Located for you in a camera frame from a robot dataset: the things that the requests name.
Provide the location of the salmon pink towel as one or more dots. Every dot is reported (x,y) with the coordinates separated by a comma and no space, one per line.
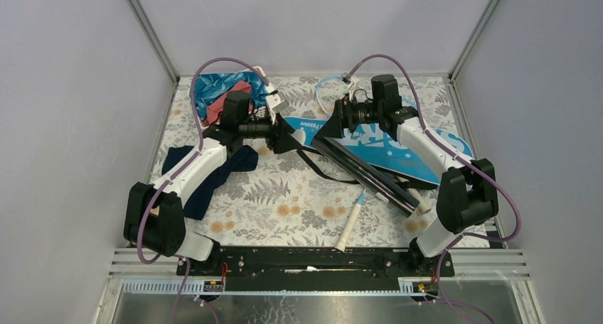
(213,110)

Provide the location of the white perforated plastic basket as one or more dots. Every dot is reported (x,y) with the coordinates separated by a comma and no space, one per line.
(261,77)

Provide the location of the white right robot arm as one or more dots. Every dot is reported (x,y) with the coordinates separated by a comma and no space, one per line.
(467,188)

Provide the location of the blue racket cover bag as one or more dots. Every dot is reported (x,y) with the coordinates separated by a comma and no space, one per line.
(379,150)

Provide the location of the black shuttlecock tube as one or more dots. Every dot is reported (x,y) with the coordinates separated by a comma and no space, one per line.
(368,176)

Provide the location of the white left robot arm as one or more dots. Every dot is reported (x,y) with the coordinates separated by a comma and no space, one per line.
(155,216)

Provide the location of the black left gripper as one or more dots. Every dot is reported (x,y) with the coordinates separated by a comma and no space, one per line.
(285,141)

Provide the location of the teal leaf-patterned cloth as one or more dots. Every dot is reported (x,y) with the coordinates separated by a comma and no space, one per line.
(212,89)

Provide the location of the floral patterned table mat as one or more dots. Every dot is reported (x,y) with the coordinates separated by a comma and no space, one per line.
(283,202)

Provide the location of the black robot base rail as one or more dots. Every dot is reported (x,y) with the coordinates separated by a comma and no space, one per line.
(318,268)

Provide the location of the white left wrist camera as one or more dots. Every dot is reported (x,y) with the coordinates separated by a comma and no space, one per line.
(275,102)

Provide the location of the navy blue cloth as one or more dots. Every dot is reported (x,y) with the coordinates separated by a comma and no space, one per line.
(243,160)

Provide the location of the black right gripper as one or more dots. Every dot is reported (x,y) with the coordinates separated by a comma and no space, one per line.
(333,128)

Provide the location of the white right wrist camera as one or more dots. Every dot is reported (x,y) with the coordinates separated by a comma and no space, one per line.
(351,84)

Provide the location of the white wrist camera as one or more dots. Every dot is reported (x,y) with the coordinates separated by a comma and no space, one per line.
(275,102)
(351,84)

